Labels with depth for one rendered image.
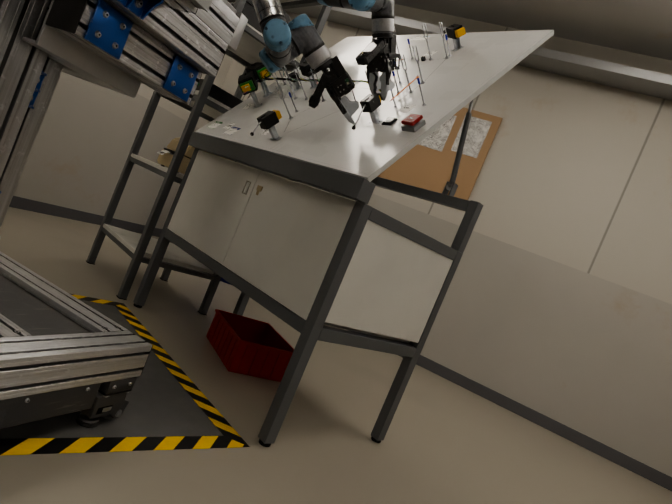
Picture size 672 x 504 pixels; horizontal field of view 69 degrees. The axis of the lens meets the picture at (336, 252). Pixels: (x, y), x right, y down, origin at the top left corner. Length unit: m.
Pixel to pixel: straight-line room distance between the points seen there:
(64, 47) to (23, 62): 0.09
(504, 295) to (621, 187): 1.08
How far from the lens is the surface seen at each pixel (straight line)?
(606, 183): 3.92
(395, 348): 1.81
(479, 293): 3.77
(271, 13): 1.51
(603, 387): 3.83
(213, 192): 2.15
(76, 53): 1.28
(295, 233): 1.64
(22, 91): 1.29
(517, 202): 3.85
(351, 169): 1.52
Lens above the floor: 0.68
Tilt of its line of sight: 2 degrees down
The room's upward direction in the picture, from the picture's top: 23 degrees clockwise
